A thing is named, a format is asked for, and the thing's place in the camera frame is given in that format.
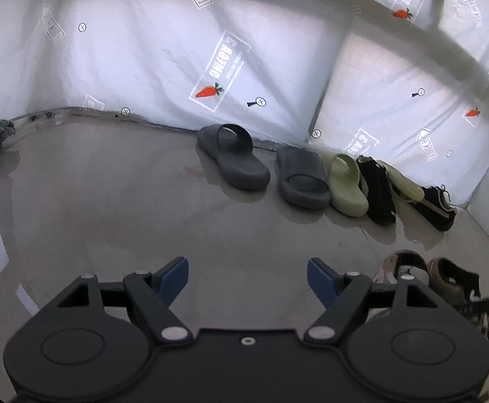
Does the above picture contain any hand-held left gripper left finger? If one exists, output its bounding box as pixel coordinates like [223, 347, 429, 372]
[38, 256, 193, 343]

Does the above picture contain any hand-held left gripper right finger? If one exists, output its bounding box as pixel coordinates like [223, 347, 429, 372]
[304, 258, 459, 343]

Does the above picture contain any black sneaker with tan trim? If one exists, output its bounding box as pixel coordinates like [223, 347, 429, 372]
[412, 184, 457, 232]

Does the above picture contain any tan lace-up sneaker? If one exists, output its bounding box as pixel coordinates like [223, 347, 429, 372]
[374, 251, 431, 300]
[426, 257, 481, 316]

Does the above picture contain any pale green slide sandal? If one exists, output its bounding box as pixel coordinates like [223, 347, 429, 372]
[381, 160, 425, 203]
[320, 153, 370, 218]

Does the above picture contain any black sneaker with white stripe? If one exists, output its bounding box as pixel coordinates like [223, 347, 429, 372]
[356, 155, 397, 226]

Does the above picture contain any grey slide sandal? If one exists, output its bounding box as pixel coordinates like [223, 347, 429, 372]
[275, 145, 331, 210]
[196, 124, 271, 191]

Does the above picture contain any grey crumpled cloth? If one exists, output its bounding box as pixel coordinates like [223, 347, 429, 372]
[0, 118, 16, 148]

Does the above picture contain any white printed plastic sheet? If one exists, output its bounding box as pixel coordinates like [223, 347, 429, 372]
[0, 0, 489, 210]

